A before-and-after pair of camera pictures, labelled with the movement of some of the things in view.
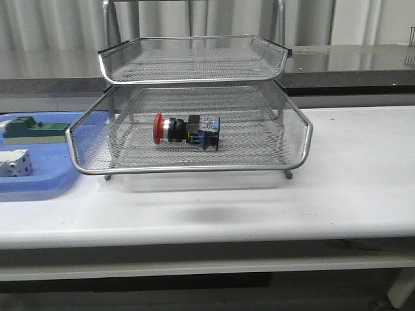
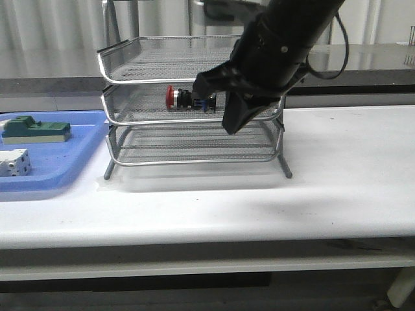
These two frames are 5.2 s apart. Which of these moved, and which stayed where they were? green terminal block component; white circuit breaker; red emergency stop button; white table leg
Moved: red emergency stop button
Stayed: white table leg; white circuit breaker; green terminal block component
